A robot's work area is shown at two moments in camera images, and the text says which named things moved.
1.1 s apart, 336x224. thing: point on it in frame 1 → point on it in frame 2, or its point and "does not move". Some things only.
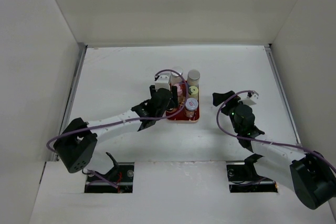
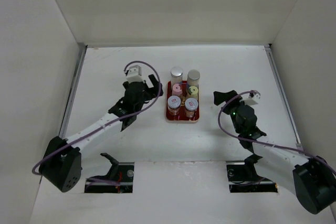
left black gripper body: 172,104 → 148,95
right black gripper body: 230,109 does not move
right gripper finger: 219,98 does not move
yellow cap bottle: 192,91 does not move
